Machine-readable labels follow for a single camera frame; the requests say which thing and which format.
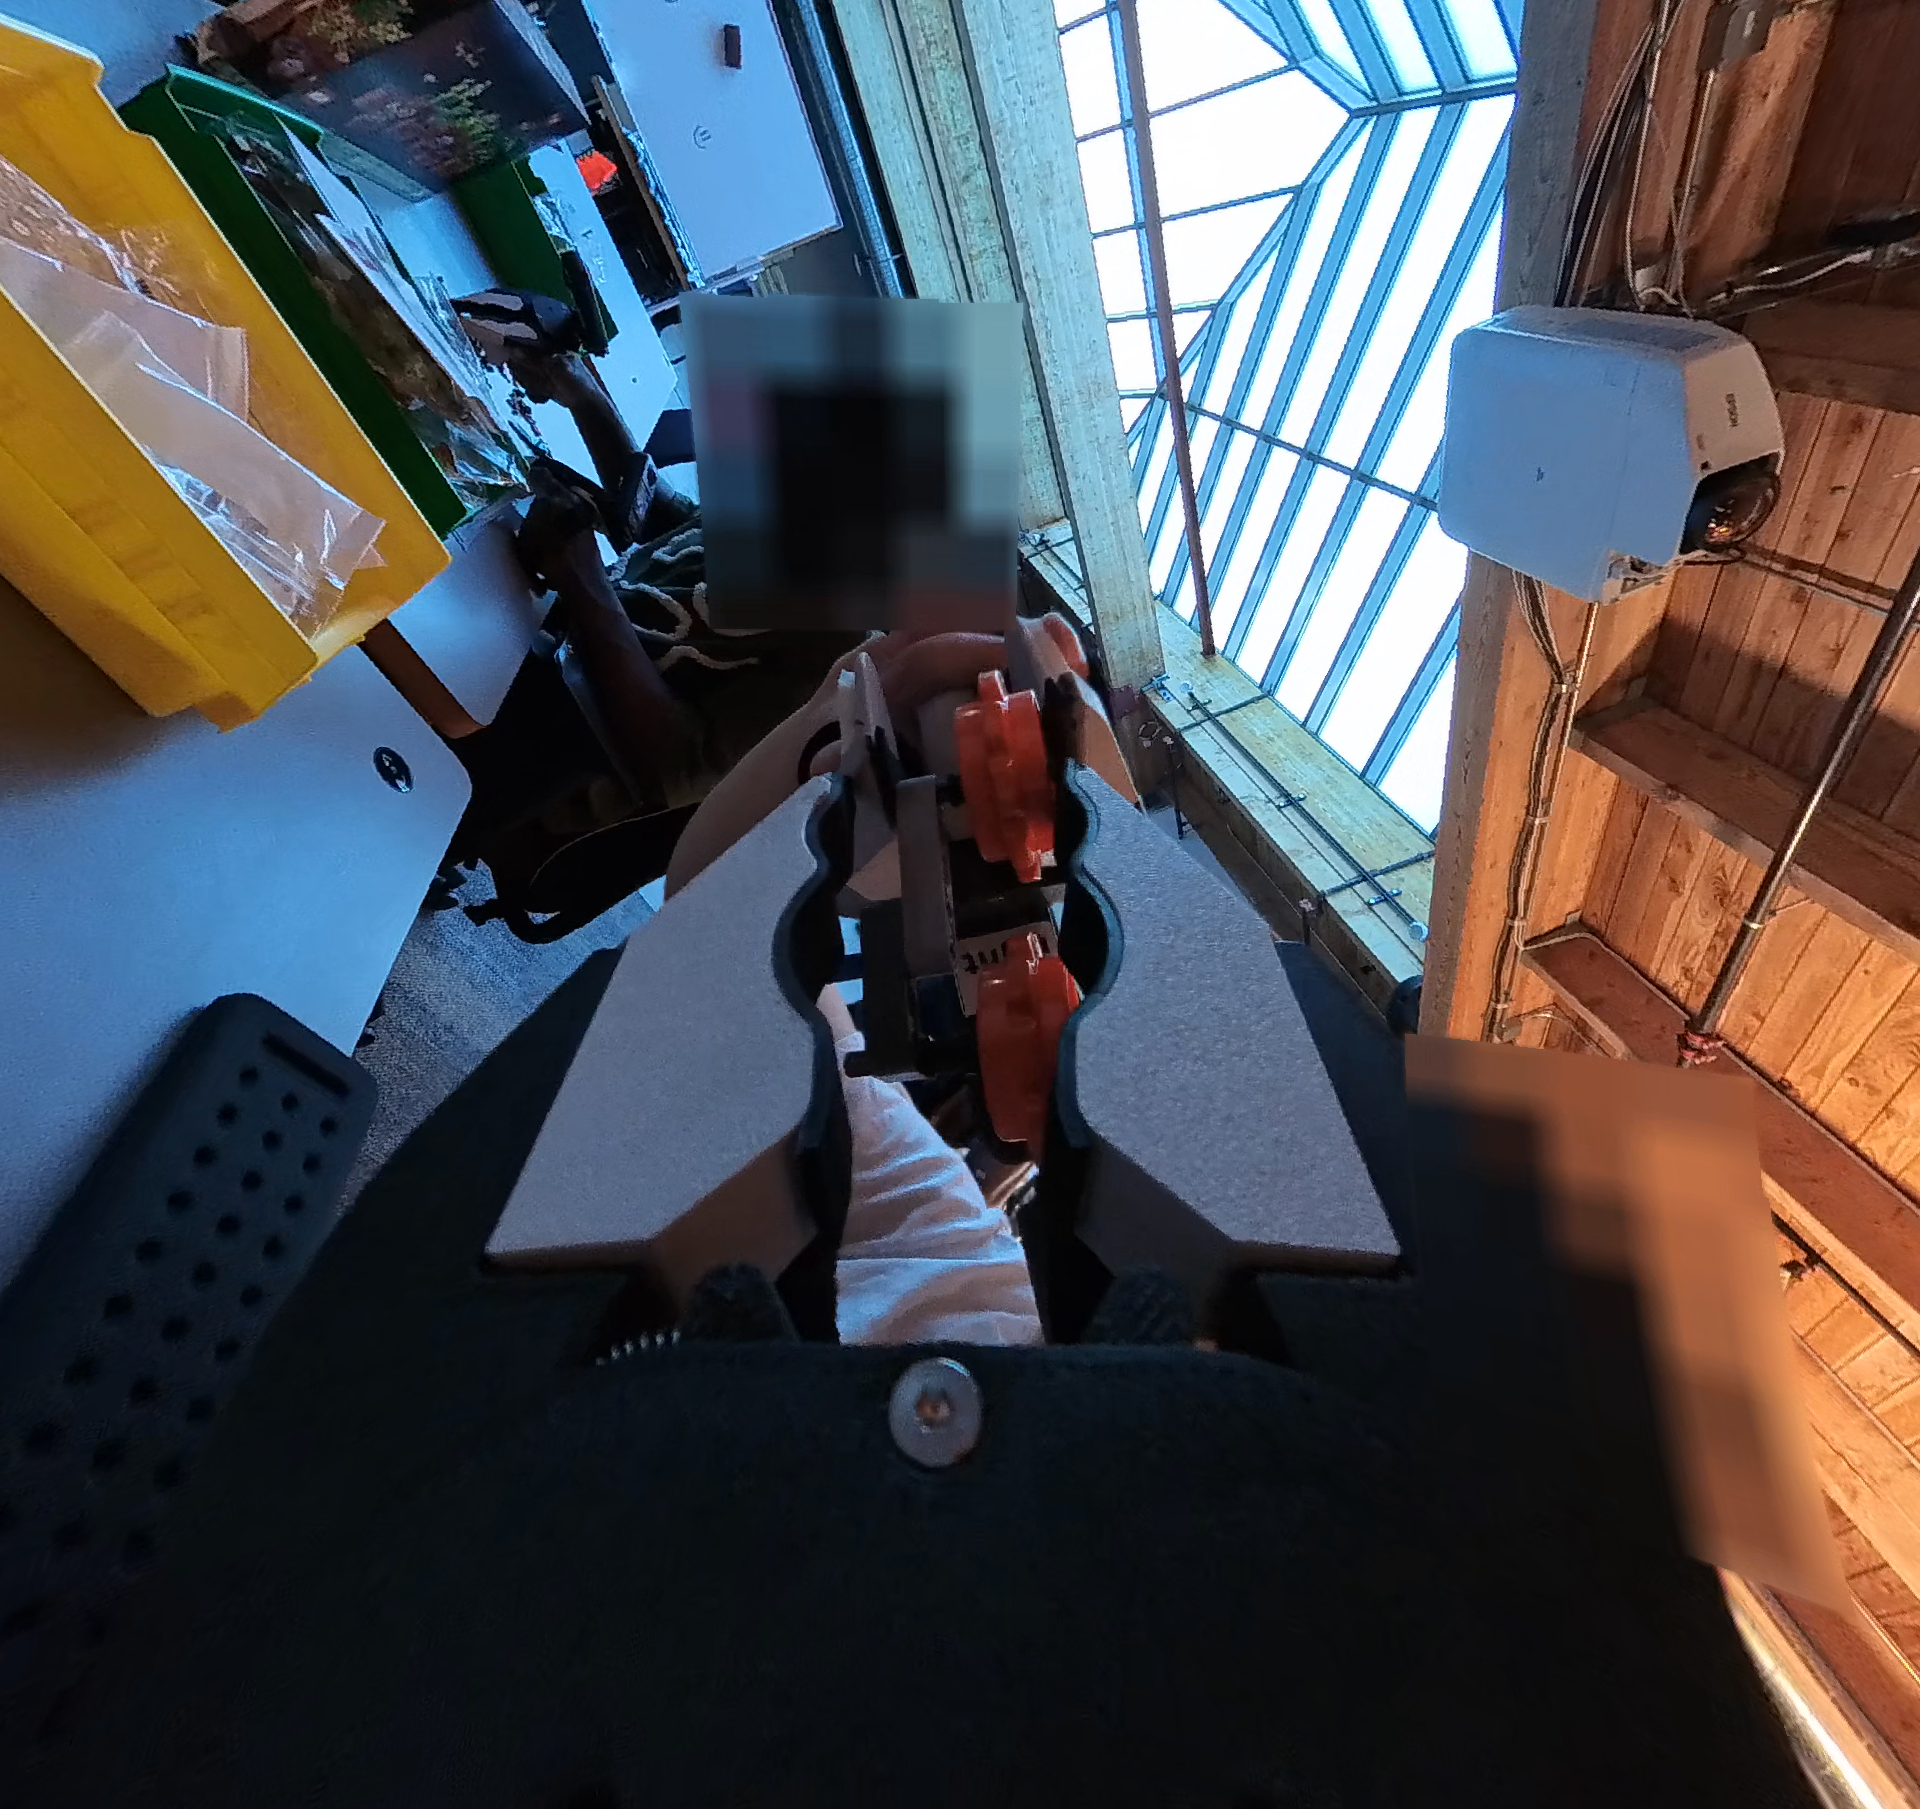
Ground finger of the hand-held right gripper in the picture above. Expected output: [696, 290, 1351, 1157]
[831, 654, 905, 924]
[1051, 669, 1148, 812]

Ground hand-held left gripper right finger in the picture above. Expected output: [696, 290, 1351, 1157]
[1037, 768, 1407, 1341]

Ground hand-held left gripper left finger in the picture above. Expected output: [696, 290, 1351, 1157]
[484, 772, 849, 1341]

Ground orange wheeled grey toy assembly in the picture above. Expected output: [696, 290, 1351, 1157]
[843, 669, 1084, 1165]

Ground grey desk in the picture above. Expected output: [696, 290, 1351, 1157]
[0, 570, 472, 1291]

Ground person's white shirt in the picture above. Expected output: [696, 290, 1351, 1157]
[830, 1029, 1046, 1348]

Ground white ceiling projector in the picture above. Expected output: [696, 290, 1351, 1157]
[1436, 305, 1786, 603]

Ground whiteboard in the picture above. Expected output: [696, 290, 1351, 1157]
[572, 0, 843, 292]

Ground clear plastic bags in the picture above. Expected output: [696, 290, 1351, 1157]
[0, 157, 388, 635]

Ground yellow plastic bin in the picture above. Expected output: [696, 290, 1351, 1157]
[0, 16, 452, 732]

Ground dark flower print box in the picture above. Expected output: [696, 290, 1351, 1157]
[196, 0, 590, 192]

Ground green plastic bin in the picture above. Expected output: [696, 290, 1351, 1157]
[121, 66, 616, 535]

